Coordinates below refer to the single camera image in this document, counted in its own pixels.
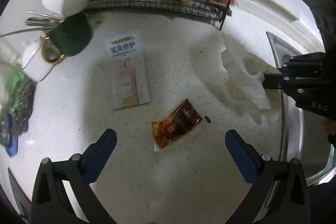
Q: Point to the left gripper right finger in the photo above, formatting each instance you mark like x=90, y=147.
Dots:
x=258, y=168

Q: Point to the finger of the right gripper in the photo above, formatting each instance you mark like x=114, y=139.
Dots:
x=279, y=81

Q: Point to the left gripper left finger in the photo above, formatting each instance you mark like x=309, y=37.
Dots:
x=83, y=168

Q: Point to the white tissue paper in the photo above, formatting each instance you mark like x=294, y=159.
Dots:
x=246, y=73

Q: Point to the brown sauce sachet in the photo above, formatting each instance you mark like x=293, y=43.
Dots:
x=176, y=125

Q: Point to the stainless steel sink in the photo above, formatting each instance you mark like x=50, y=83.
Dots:
x=302, y=133

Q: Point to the blue saucer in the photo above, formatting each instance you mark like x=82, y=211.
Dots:
x=12, y=147

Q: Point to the dark woven coaster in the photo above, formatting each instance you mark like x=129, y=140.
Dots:
x=24, y=109

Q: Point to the white shampoo sachet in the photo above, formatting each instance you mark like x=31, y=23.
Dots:
x=129, y=77

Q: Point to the white lidded jar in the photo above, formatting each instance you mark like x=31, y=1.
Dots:
x=33, y=63

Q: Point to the glass carafe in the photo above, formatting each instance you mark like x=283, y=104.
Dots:
x=11, y=82

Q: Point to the dark green enamel mug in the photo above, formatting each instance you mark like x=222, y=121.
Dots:
x=70, y=36

